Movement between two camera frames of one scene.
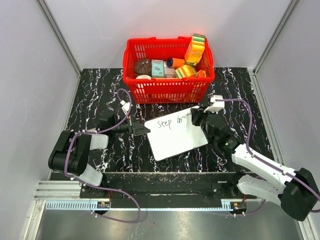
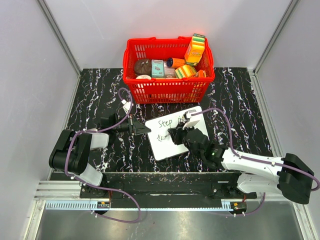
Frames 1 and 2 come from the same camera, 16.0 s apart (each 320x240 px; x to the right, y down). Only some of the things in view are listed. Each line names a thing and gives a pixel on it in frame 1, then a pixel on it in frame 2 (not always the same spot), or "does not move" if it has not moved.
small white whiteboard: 172,134 does not move
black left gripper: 139,128 does not move
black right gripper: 197,113 to 176,133
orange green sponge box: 195,49 does not move
